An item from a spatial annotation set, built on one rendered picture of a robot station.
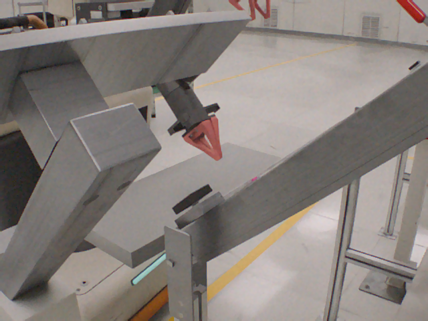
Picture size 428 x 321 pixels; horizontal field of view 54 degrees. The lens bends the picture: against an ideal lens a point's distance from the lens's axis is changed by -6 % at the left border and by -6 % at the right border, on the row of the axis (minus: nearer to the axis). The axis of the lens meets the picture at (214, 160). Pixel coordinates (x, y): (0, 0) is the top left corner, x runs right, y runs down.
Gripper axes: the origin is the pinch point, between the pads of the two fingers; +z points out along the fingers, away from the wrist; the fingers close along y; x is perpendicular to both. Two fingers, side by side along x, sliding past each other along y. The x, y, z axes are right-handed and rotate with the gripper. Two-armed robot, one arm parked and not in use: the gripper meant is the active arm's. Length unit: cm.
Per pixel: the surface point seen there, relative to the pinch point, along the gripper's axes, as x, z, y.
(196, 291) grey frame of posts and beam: -0.9, 17.7, -22.1
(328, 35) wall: 291, -176, 855
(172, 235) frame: -6.9, 8.3, -24.9
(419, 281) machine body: -20.8, 37.8, 3.0
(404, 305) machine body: -20.4, 37.5, -4.7
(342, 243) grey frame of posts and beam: 20, 38, 50
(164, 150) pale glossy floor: 160, -43, 139
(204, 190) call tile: -12.6, 5.5, -20.5
